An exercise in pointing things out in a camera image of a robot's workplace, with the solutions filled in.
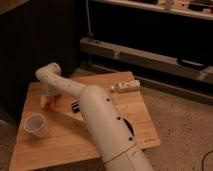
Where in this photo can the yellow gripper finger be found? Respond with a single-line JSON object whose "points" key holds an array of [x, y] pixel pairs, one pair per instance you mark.
{"points": [[44, 101]]}

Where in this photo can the white ceramic cup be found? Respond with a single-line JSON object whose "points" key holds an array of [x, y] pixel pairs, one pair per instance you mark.
{"points": [[36, 125]]}

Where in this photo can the long wooden shelf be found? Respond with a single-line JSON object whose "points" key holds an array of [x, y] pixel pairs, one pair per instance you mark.
{"points": [[145, 59]]}

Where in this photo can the white bottle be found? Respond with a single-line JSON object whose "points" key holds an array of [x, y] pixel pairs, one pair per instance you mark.
{"points": [[125, 86]]}

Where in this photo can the metal pole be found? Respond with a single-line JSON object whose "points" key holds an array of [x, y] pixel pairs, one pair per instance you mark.
{"points": [[90, 34]]}

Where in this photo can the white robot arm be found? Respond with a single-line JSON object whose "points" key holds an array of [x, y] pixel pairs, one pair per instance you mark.
{"points": [[116, 144]]}

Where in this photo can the wooden table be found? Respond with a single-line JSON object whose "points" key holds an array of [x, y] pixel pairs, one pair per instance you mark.
{"points": [[68, 140]]}

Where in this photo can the black bowl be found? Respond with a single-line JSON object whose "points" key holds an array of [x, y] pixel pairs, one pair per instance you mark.
{"points": [[129, 126]]}

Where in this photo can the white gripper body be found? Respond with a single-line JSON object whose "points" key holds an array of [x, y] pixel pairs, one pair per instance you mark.
{"points": [[49, 91]]}

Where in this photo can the black cylinder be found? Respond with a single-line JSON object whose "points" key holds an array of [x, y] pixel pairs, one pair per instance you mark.
{"points": [[75, 107]]}

